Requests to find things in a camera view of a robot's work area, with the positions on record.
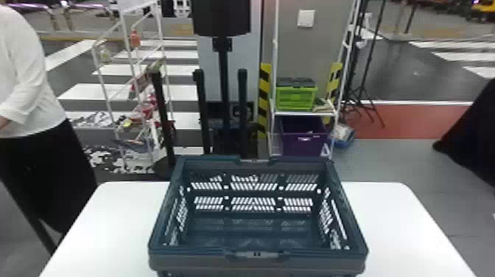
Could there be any purple crate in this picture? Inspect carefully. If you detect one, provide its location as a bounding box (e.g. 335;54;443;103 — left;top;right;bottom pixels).
278;115;331;158

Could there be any green crate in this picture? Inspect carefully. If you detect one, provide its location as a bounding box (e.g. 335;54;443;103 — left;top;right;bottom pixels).
275;77;319;113

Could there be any small blue basket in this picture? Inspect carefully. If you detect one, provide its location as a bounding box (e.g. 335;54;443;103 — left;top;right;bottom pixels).
331;123;357;149

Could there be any black tripod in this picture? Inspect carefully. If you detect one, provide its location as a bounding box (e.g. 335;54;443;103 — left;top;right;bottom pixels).
342;0;388;129

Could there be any person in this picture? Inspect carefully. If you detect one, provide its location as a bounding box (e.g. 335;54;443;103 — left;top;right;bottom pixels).
432;77;495;187
0;4;99;256

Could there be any yellow black striped post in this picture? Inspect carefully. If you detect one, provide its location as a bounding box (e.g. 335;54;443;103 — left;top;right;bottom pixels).
326;61;344;105
257;62;273;139

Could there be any white wire rack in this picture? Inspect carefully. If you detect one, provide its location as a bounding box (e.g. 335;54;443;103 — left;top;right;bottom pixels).
267;0;362;158
90;0;176;172

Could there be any white wall plate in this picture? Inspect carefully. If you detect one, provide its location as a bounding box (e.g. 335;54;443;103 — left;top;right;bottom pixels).
296;9;316;29

